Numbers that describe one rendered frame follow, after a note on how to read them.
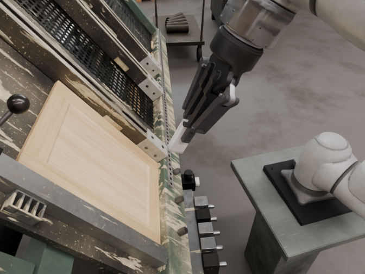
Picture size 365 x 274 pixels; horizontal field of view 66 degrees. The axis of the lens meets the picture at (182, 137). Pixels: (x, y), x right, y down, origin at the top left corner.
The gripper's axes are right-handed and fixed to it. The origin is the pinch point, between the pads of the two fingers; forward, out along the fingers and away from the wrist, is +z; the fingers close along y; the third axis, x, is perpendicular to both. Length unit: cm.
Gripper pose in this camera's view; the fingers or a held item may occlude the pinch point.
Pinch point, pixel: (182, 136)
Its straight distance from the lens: 51.6
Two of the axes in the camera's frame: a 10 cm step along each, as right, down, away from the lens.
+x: 8.7, 1.9, 4.6
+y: 2.3, 6.7, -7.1
